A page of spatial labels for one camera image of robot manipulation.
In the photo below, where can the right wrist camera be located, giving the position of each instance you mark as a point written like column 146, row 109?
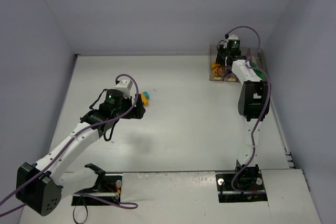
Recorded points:
column 231, row 37

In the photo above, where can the yellow cyan lego top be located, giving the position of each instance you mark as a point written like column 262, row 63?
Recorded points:
column 145, row 101

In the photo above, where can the cyan lego in pile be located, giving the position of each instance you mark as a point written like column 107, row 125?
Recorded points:
column 146, row 95

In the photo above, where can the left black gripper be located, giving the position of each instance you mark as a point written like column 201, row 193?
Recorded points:
column 138, row 107

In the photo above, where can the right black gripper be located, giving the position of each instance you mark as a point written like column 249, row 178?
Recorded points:
column 220, row 57

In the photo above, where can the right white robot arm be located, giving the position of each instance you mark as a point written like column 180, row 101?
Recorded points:
column 253, row 103

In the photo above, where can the clear bin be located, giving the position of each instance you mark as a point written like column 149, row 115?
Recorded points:
column 245, row 52
column 212, row 58
column 232, row 78
column 258, row 58

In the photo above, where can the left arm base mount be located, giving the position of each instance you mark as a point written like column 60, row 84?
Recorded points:
column 109, row 190

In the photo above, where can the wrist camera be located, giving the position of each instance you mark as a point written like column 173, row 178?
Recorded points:
column 125, row 87
column 231, row 37

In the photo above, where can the yellow square lego brick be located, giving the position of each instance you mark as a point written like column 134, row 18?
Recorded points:
column 214, row 65

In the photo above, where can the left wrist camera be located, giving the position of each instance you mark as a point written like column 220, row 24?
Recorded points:
column 125, row 87

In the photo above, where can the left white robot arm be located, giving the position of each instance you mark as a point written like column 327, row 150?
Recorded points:
column 42, row 185

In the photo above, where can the green lego in bin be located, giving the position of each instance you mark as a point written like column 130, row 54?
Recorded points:
column 260, row 74

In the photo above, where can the orange oval lego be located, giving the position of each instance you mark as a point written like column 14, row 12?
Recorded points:
column 217, row 70

